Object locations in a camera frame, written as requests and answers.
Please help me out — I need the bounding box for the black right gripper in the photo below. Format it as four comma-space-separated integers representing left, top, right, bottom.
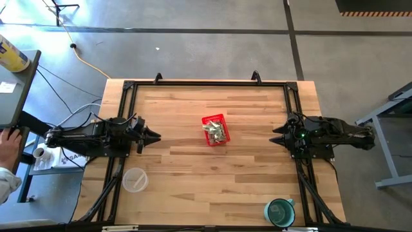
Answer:
268, 112, 310, 152

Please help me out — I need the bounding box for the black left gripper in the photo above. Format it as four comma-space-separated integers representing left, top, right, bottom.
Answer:
127, 125, 162, 155

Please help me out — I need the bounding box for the person's forearm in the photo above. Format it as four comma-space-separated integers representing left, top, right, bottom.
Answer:
0, 167, 23, 206

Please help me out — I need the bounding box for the clear round plastic container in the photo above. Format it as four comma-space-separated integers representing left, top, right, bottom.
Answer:
122, 167, 149, 193

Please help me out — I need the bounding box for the red slotted plastic basket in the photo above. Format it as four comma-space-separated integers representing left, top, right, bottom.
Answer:
201, 113, 231, 147

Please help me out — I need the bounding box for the blue enamel mug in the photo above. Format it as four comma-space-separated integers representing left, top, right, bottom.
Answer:
263, 198, 296, 228

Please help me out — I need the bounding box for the white printed box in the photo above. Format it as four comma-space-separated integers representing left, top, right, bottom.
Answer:
51, 150, 89, 169

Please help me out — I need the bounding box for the white cup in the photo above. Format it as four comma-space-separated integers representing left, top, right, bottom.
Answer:
33, 146, 52, 162

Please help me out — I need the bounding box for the grey side table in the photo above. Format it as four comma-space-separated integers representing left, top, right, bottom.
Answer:
0, 50, 42, 130

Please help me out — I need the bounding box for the person's hand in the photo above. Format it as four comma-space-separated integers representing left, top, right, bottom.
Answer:
0, 128, 23, 171

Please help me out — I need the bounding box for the black tripod stand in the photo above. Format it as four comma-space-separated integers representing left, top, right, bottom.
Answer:
48, 0, 80, 27

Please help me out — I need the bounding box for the yellow white wipes canister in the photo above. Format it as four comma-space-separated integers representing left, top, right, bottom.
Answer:
0, 34, 31, 73

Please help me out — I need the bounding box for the black aluminium table frame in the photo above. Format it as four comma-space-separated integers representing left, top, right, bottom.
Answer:
72, 71, 347, 226

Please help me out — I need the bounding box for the white cable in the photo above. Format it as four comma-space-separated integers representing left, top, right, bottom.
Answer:
57, 102, 102, 127

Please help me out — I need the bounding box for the yellow floor cable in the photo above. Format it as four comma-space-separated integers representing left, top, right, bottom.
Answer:
41, 0, 112, 80

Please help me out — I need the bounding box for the grey metal frame table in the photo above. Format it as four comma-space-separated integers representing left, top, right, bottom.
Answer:
355, 82, 412, 189

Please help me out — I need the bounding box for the black floor cable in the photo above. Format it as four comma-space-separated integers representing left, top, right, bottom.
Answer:
35, 64, 104, 115

